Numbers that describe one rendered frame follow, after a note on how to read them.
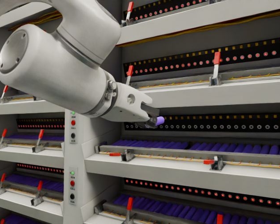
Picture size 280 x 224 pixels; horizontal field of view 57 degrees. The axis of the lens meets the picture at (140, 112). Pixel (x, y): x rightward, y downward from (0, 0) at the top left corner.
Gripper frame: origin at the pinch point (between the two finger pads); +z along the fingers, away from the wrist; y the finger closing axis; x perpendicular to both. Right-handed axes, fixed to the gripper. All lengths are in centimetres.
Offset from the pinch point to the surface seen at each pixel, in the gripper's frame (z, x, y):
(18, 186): 25, 23, 79
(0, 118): 21, -7, 101
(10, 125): 27, -6, 101
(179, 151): 18.5, 3.9, -0.2
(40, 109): 11, -8, 56
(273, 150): 23.1, 1.7, -22.5
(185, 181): 16.3, 11.7, -3.7
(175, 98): 10.8, -8.5, -1.2
